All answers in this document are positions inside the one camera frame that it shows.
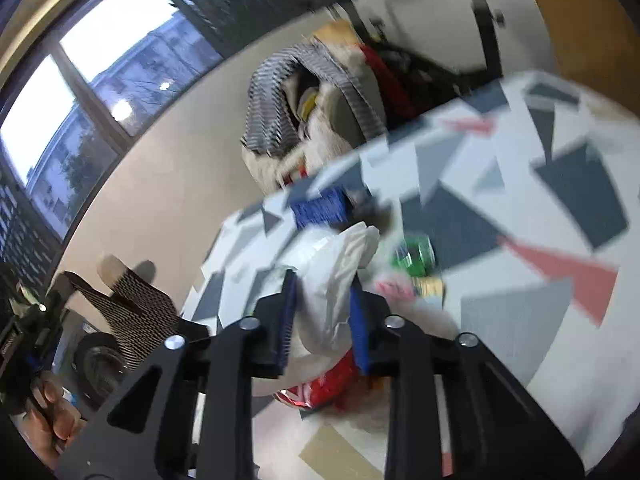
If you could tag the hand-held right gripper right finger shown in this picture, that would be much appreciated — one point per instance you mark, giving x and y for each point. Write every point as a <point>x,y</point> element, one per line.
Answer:
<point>357,330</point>

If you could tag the yellow packet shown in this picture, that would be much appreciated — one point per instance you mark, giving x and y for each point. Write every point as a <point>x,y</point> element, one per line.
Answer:
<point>430,289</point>

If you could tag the geometric patterned tablecloth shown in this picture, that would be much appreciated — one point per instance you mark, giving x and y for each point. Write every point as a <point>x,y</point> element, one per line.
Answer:
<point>525,310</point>

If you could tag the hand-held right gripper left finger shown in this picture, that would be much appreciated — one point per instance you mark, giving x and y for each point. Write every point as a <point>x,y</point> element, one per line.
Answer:
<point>287,320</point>

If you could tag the red snack packet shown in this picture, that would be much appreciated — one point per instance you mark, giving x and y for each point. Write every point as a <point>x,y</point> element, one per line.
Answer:
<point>325,385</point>

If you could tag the wooden door panel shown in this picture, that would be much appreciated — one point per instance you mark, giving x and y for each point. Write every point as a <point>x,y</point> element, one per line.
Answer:
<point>590,35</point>

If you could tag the houndstooth patterned cloth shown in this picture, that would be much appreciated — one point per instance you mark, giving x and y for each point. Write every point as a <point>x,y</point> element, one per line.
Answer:
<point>135,310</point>

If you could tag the black white striped shirt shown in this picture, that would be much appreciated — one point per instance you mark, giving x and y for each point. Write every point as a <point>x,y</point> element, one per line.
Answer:
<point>270,100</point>

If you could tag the washing machine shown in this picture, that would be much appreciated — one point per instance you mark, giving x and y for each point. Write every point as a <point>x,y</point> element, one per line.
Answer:
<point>95,365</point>

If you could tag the red scarf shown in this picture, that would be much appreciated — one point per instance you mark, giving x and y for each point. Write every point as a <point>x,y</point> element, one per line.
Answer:
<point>387,80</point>

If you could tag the window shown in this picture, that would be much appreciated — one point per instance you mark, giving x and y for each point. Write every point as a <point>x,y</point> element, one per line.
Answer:
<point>125,20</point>

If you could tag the black exercise bike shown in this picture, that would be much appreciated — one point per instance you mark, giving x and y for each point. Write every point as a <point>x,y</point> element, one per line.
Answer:
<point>487,25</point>

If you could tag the green yarn packet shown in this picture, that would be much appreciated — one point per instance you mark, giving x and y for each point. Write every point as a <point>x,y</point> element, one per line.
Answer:
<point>412,257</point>

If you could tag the person's left hand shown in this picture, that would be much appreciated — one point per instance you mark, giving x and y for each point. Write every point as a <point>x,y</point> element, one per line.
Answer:
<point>55,420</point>

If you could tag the blue cardboard box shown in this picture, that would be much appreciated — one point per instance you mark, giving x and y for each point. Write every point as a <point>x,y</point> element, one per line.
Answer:
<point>320,207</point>

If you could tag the white plastic bag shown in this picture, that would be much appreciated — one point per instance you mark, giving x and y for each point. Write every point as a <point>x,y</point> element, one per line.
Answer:
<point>335,270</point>

